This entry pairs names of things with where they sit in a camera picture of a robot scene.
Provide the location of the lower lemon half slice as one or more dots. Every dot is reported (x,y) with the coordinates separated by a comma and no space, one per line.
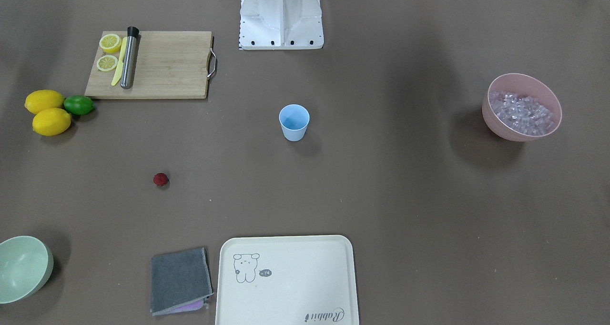
(107,62)

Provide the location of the pink bowl of ice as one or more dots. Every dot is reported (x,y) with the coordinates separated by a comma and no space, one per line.
(520,108)

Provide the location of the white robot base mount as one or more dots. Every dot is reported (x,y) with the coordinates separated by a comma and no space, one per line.
(280,25)

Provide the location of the cream rabbit tray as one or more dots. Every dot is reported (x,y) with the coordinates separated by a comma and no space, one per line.
(287,280)

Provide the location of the green lime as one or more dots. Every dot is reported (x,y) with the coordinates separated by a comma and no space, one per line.
(78,105)

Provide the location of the wooden cutting board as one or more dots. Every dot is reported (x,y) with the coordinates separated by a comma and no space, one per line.
(170,64)

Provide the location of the grey folded cloth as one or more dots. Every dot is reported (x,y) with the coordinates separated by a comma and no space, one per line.
(180,282)

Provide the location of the mint green bowl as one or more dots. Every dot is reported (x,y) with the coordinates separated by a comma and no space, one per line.
(26,264)

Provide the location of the upper whole yellow lemon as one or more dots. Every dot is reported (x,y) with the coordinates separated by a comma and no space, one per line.
(43,99)

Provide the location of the yellow plastic knife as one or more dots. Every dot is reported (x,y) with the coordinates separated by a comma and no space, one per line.
(120,63)

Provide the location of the light blue plastic cup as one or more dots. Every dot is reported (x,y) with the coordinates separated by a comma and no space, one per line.
(294,120)

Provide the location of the upper lemon half slice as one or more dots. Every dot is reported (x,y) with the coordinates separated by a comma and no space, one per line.
(110,43)

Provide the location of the red strawberry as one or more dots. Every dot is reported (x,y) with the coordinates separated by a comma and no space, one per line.
(160,179)

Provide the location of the lemon half slice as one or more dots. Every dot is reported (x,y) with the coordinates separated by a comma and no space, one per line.
(110,43)
(107,62)

